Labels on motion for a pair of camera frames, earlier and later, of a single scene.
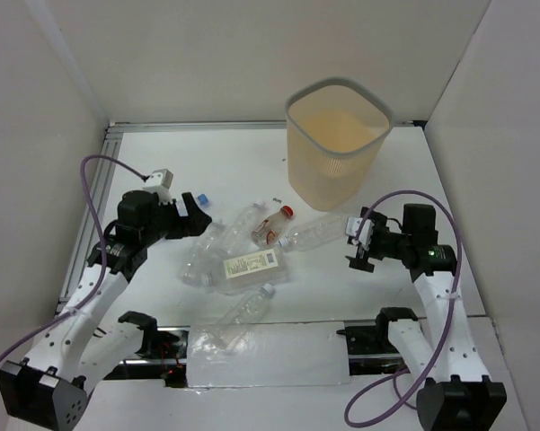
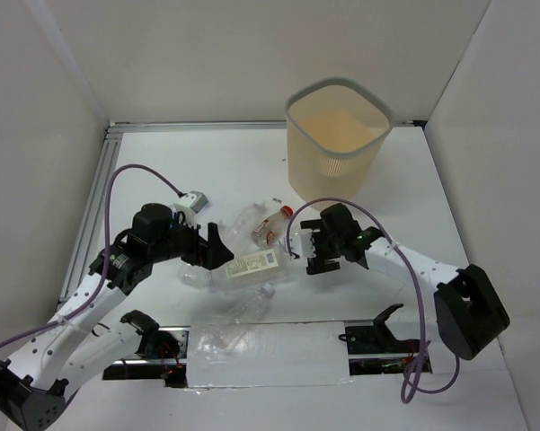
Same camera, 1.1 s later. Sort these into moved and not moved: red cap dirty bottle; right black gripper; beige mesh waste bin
Moved: right black gripper
Not moved: beige mesh waste bin; red cap dirty bottle
